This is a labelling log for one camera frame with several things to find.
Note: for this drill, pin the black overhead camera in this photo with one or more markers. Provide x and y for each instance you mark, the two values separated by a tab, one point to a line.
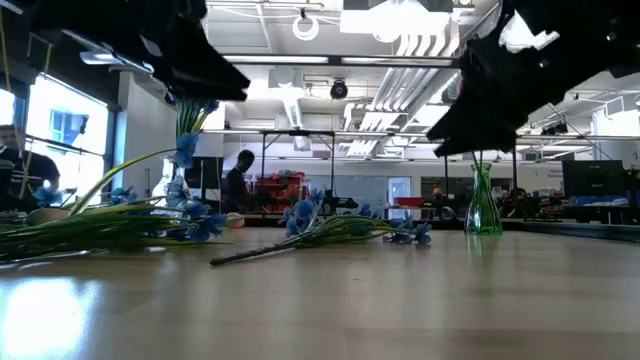
339	90

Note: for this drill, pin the green glass vase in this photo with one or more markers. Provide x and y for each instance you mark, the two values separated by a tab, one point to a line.
482	215

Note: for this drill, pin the person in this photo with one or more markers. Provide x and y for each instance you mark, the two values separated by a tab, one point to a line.
237	185
30	175

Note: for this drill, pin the bright window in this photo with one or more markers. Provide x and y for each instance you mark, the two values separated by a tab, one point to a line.
65	125

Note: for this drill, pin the clear glass vase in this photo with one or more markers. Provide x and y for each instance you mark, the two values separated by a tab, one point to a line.
162	192

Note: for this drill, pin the thin black floor stand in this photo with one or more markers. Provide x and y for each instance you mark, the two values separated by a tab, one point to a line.
148	185

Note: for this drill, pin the red storage bins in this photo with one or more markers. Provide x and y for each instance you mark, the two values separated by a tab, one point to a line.
275	185

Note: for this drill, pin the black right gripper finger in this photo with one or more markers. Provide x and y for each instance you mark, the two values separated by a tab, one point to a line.
485	100
485	146

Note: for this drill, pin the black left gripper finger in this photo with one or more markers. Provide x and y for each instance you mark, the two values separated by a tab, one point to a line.
205	55
210	94

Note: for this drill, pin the black aluminium table frame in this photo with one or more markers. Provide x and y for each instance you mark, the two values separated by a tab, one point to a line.
550	226

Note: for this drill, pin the red tray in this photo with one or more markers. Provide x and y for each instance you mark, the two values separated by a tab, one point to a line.
409	201

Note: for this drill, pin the black background robot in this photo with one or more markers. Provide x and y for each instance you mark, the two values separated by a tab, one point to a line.
340	202

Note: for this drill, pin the black overhead crossbeam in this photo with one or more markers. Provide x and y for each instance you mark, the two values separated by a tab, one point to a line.
340	61

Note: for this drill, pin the black metal rack frame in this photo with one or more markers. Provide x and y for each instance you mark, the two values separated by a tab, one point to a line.
446	175
263	170

